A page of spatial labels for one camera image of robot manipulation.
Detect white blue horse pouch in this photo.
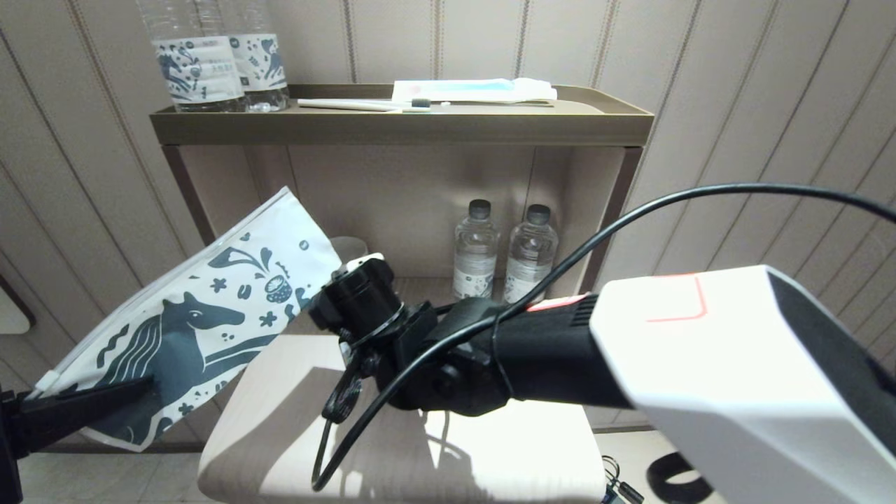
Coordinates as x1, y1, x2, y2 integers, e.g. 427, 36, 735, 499
34, 185, 344, 452

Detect white ribbed mug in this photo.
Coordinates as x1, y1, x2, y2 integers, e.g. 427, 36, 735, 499
329, 236, 370, 264

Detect large water bottle horse label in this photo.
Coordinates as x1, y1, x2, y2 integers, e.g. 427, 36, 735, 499
136, 0, 246, 113
224, 0, 290, 111

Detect white toothbrush dark bristles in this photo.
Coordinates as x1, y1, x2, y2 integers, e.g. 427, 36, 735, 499
297, 98, 451, 113

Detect small clear water bottle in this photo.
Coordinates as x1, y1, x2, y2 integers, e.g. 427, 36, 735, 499
454, 199, 501, 300
504, 204, 559, 303

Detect brown open shelf cabinet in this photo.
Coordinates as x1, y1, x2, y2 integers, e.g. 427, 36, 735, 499
150, 84, 655, 351

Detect white blue packet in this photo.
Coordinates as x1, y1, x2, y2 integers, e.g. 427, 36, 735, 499
392, 78, 558, 106

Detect white rounded wall fixture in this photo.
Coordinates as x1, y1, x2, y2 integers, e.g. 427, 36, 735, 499
0, 286, 32, 335

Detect braided black right arm cable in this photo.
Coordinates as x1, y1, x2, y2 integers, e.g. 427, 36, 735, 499
323, 350, 363, 425

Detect black connector with wires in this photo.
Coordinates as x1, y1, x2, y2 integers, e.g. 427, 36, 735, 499
602, 455, 646, 504

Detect smooth black camera cable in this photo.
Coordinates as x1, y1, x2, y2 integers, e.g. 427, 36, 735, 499
311, 183, 896, 492

